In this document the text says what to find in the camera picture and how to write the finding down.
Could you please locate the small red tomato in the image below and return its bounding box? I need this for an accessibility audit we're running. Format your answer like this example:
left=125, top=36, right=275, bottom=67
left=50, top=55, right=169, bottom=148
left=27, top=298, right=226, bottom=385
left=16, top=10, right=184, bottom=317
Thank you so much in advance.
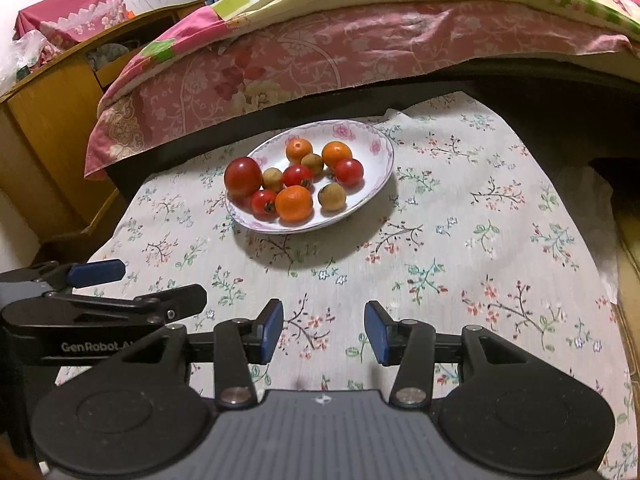
left=333, top=158, right=363, bottom=188
left=283, top=165, right=314, bottom=190
left=250, top=188, right=278, bottom=221

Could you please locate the large red tomato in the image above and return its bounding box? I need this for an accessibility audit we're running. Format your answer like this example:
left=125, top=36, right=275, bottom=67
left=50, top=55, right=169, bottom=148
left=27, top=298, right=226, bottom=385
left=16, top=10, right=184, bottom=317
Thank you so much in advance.
left=224, top=157, right=262, bottom=198

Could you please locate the brown longan fruit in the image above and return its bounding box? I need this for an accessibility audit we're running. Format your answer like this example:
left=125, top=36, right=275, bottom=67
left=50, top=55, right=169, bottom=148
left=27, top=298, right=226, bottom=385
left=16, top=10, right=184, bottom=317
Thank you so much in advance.
left=262, top=167, right=284, bottom=193
left=300, top=153, right=324, bottom=178
left=318, top=182, right=346, bottom=211

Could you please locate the small orange mandarin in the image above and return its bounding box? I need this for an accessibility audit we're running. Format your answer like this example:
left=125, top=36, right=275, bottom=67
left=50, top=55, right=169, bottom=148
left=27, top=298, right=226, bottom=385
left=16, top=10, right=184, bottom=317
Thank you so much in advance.
left=285, top=138, right=314, bottom=165

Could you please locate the floral white tablecloth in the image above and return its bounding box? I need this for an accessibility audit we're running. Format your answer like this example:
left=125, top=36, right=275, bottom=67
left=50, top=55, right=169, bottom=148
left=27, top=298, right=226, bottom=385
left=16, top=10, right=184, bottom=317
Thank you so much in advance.
left=93, top=93, right=639, bottom=479

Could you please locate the wooden cabinet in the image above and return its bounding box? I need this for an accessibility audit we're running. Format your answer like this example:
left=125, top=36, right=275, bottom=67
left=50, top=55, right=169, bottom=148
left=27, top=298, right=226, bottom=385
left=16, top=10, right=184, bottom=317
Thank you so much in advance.
left=1, top=0, right=204, bottom=244

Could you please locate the white floral plate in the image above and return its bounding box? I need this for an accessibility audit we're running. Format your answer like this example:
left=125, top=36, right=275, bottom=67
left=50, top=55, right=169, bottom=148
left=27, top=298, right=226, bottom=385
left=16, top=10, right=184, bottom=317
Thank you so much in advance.
left=224, top=119, right=395, bottom=235

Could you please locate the pink cloth covered box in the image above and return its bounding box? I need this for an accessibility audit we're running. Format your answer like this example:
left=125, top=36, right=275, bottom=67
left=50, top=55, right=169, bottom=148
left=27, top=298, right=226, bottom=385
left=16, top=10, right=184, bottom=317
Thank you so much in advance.
left=12, top=0, right=131, bottom=50

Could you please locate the pink floral quilt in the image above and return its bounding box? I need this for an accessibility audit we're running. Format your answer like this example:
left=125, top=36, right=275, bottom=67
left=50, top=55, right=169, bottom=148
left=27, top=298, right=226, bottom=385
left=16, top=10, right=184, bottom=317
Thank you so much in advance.
left=85, top=0, right=639, bottom=179

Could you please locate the dark bed frame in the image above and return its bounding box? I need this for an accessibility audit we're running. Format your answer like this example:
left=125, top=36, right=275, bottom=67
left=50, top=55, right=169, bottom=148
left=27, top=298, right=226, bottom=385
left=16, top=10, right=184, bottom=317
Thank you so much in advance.
left=106, top=58, right=639, bottom=200

